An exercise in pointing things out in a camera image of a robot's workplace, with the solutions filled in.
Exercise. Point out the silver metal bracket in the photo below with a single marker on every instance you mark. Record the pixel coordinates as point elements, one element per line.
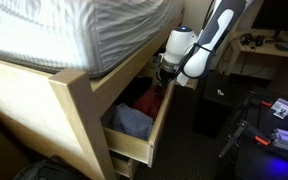
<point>284,108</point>

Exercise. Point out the small black orange clamp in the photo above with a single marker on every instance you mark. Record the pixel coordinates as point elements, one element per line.
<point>265,103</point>

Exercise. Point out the black speaker box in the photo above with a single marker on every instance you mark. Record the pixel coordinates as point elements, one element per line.
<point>214,110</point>

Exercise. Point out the blue cloth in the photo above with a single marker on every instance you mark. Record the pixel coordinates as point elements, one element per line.
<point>134,121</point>

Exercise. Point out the wooden drawer with blue cloth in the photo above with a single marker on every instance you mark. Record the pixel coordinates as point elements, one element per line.
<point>127,146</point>

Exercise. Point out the black monitor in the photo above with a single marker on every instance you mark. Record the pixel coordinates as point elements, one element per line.
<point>277,15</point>

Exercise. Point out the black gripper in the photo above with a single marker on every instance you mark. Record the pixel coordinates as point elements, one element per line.
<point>164,76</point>

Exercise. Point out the black backpack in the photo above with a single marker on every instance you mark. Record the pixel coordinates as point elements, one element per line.
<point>47,171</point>

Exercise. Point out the black orange bar clamp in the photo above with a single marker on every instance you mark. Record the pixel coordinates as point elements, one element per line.
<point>240,131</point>

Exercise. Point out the striped sheet mattress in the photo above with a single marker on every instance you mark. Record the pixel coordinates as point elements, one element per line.
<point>50,30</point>

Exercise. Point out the wooden bed frame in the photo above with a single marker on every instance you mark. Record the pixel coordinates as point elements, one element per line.
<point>34,110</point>

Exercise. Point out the low wooden drawer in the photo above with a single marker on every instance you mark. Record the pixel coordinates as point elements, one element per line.
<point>120,165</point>

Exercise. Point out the wooden desk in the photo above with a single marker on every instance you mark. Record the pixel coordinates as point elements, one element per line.
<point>267,50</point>

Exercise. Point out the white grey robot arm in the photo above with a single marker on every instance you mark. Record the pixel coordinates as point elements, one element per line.
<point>214,26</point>

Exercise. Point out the black headphones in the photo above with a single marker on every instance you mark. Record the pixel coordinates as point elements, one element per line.
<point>245,39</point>

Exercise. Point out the orange red cloth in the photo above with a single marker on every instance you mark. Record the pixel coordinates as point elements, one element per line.
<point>147,103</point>

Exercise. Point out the black work table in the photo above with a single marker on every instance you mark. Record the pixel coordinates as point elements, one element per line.
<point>260,166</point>

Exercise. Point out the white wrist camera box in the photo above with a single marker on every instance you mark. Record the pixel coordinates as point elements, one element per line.
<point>181,79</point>

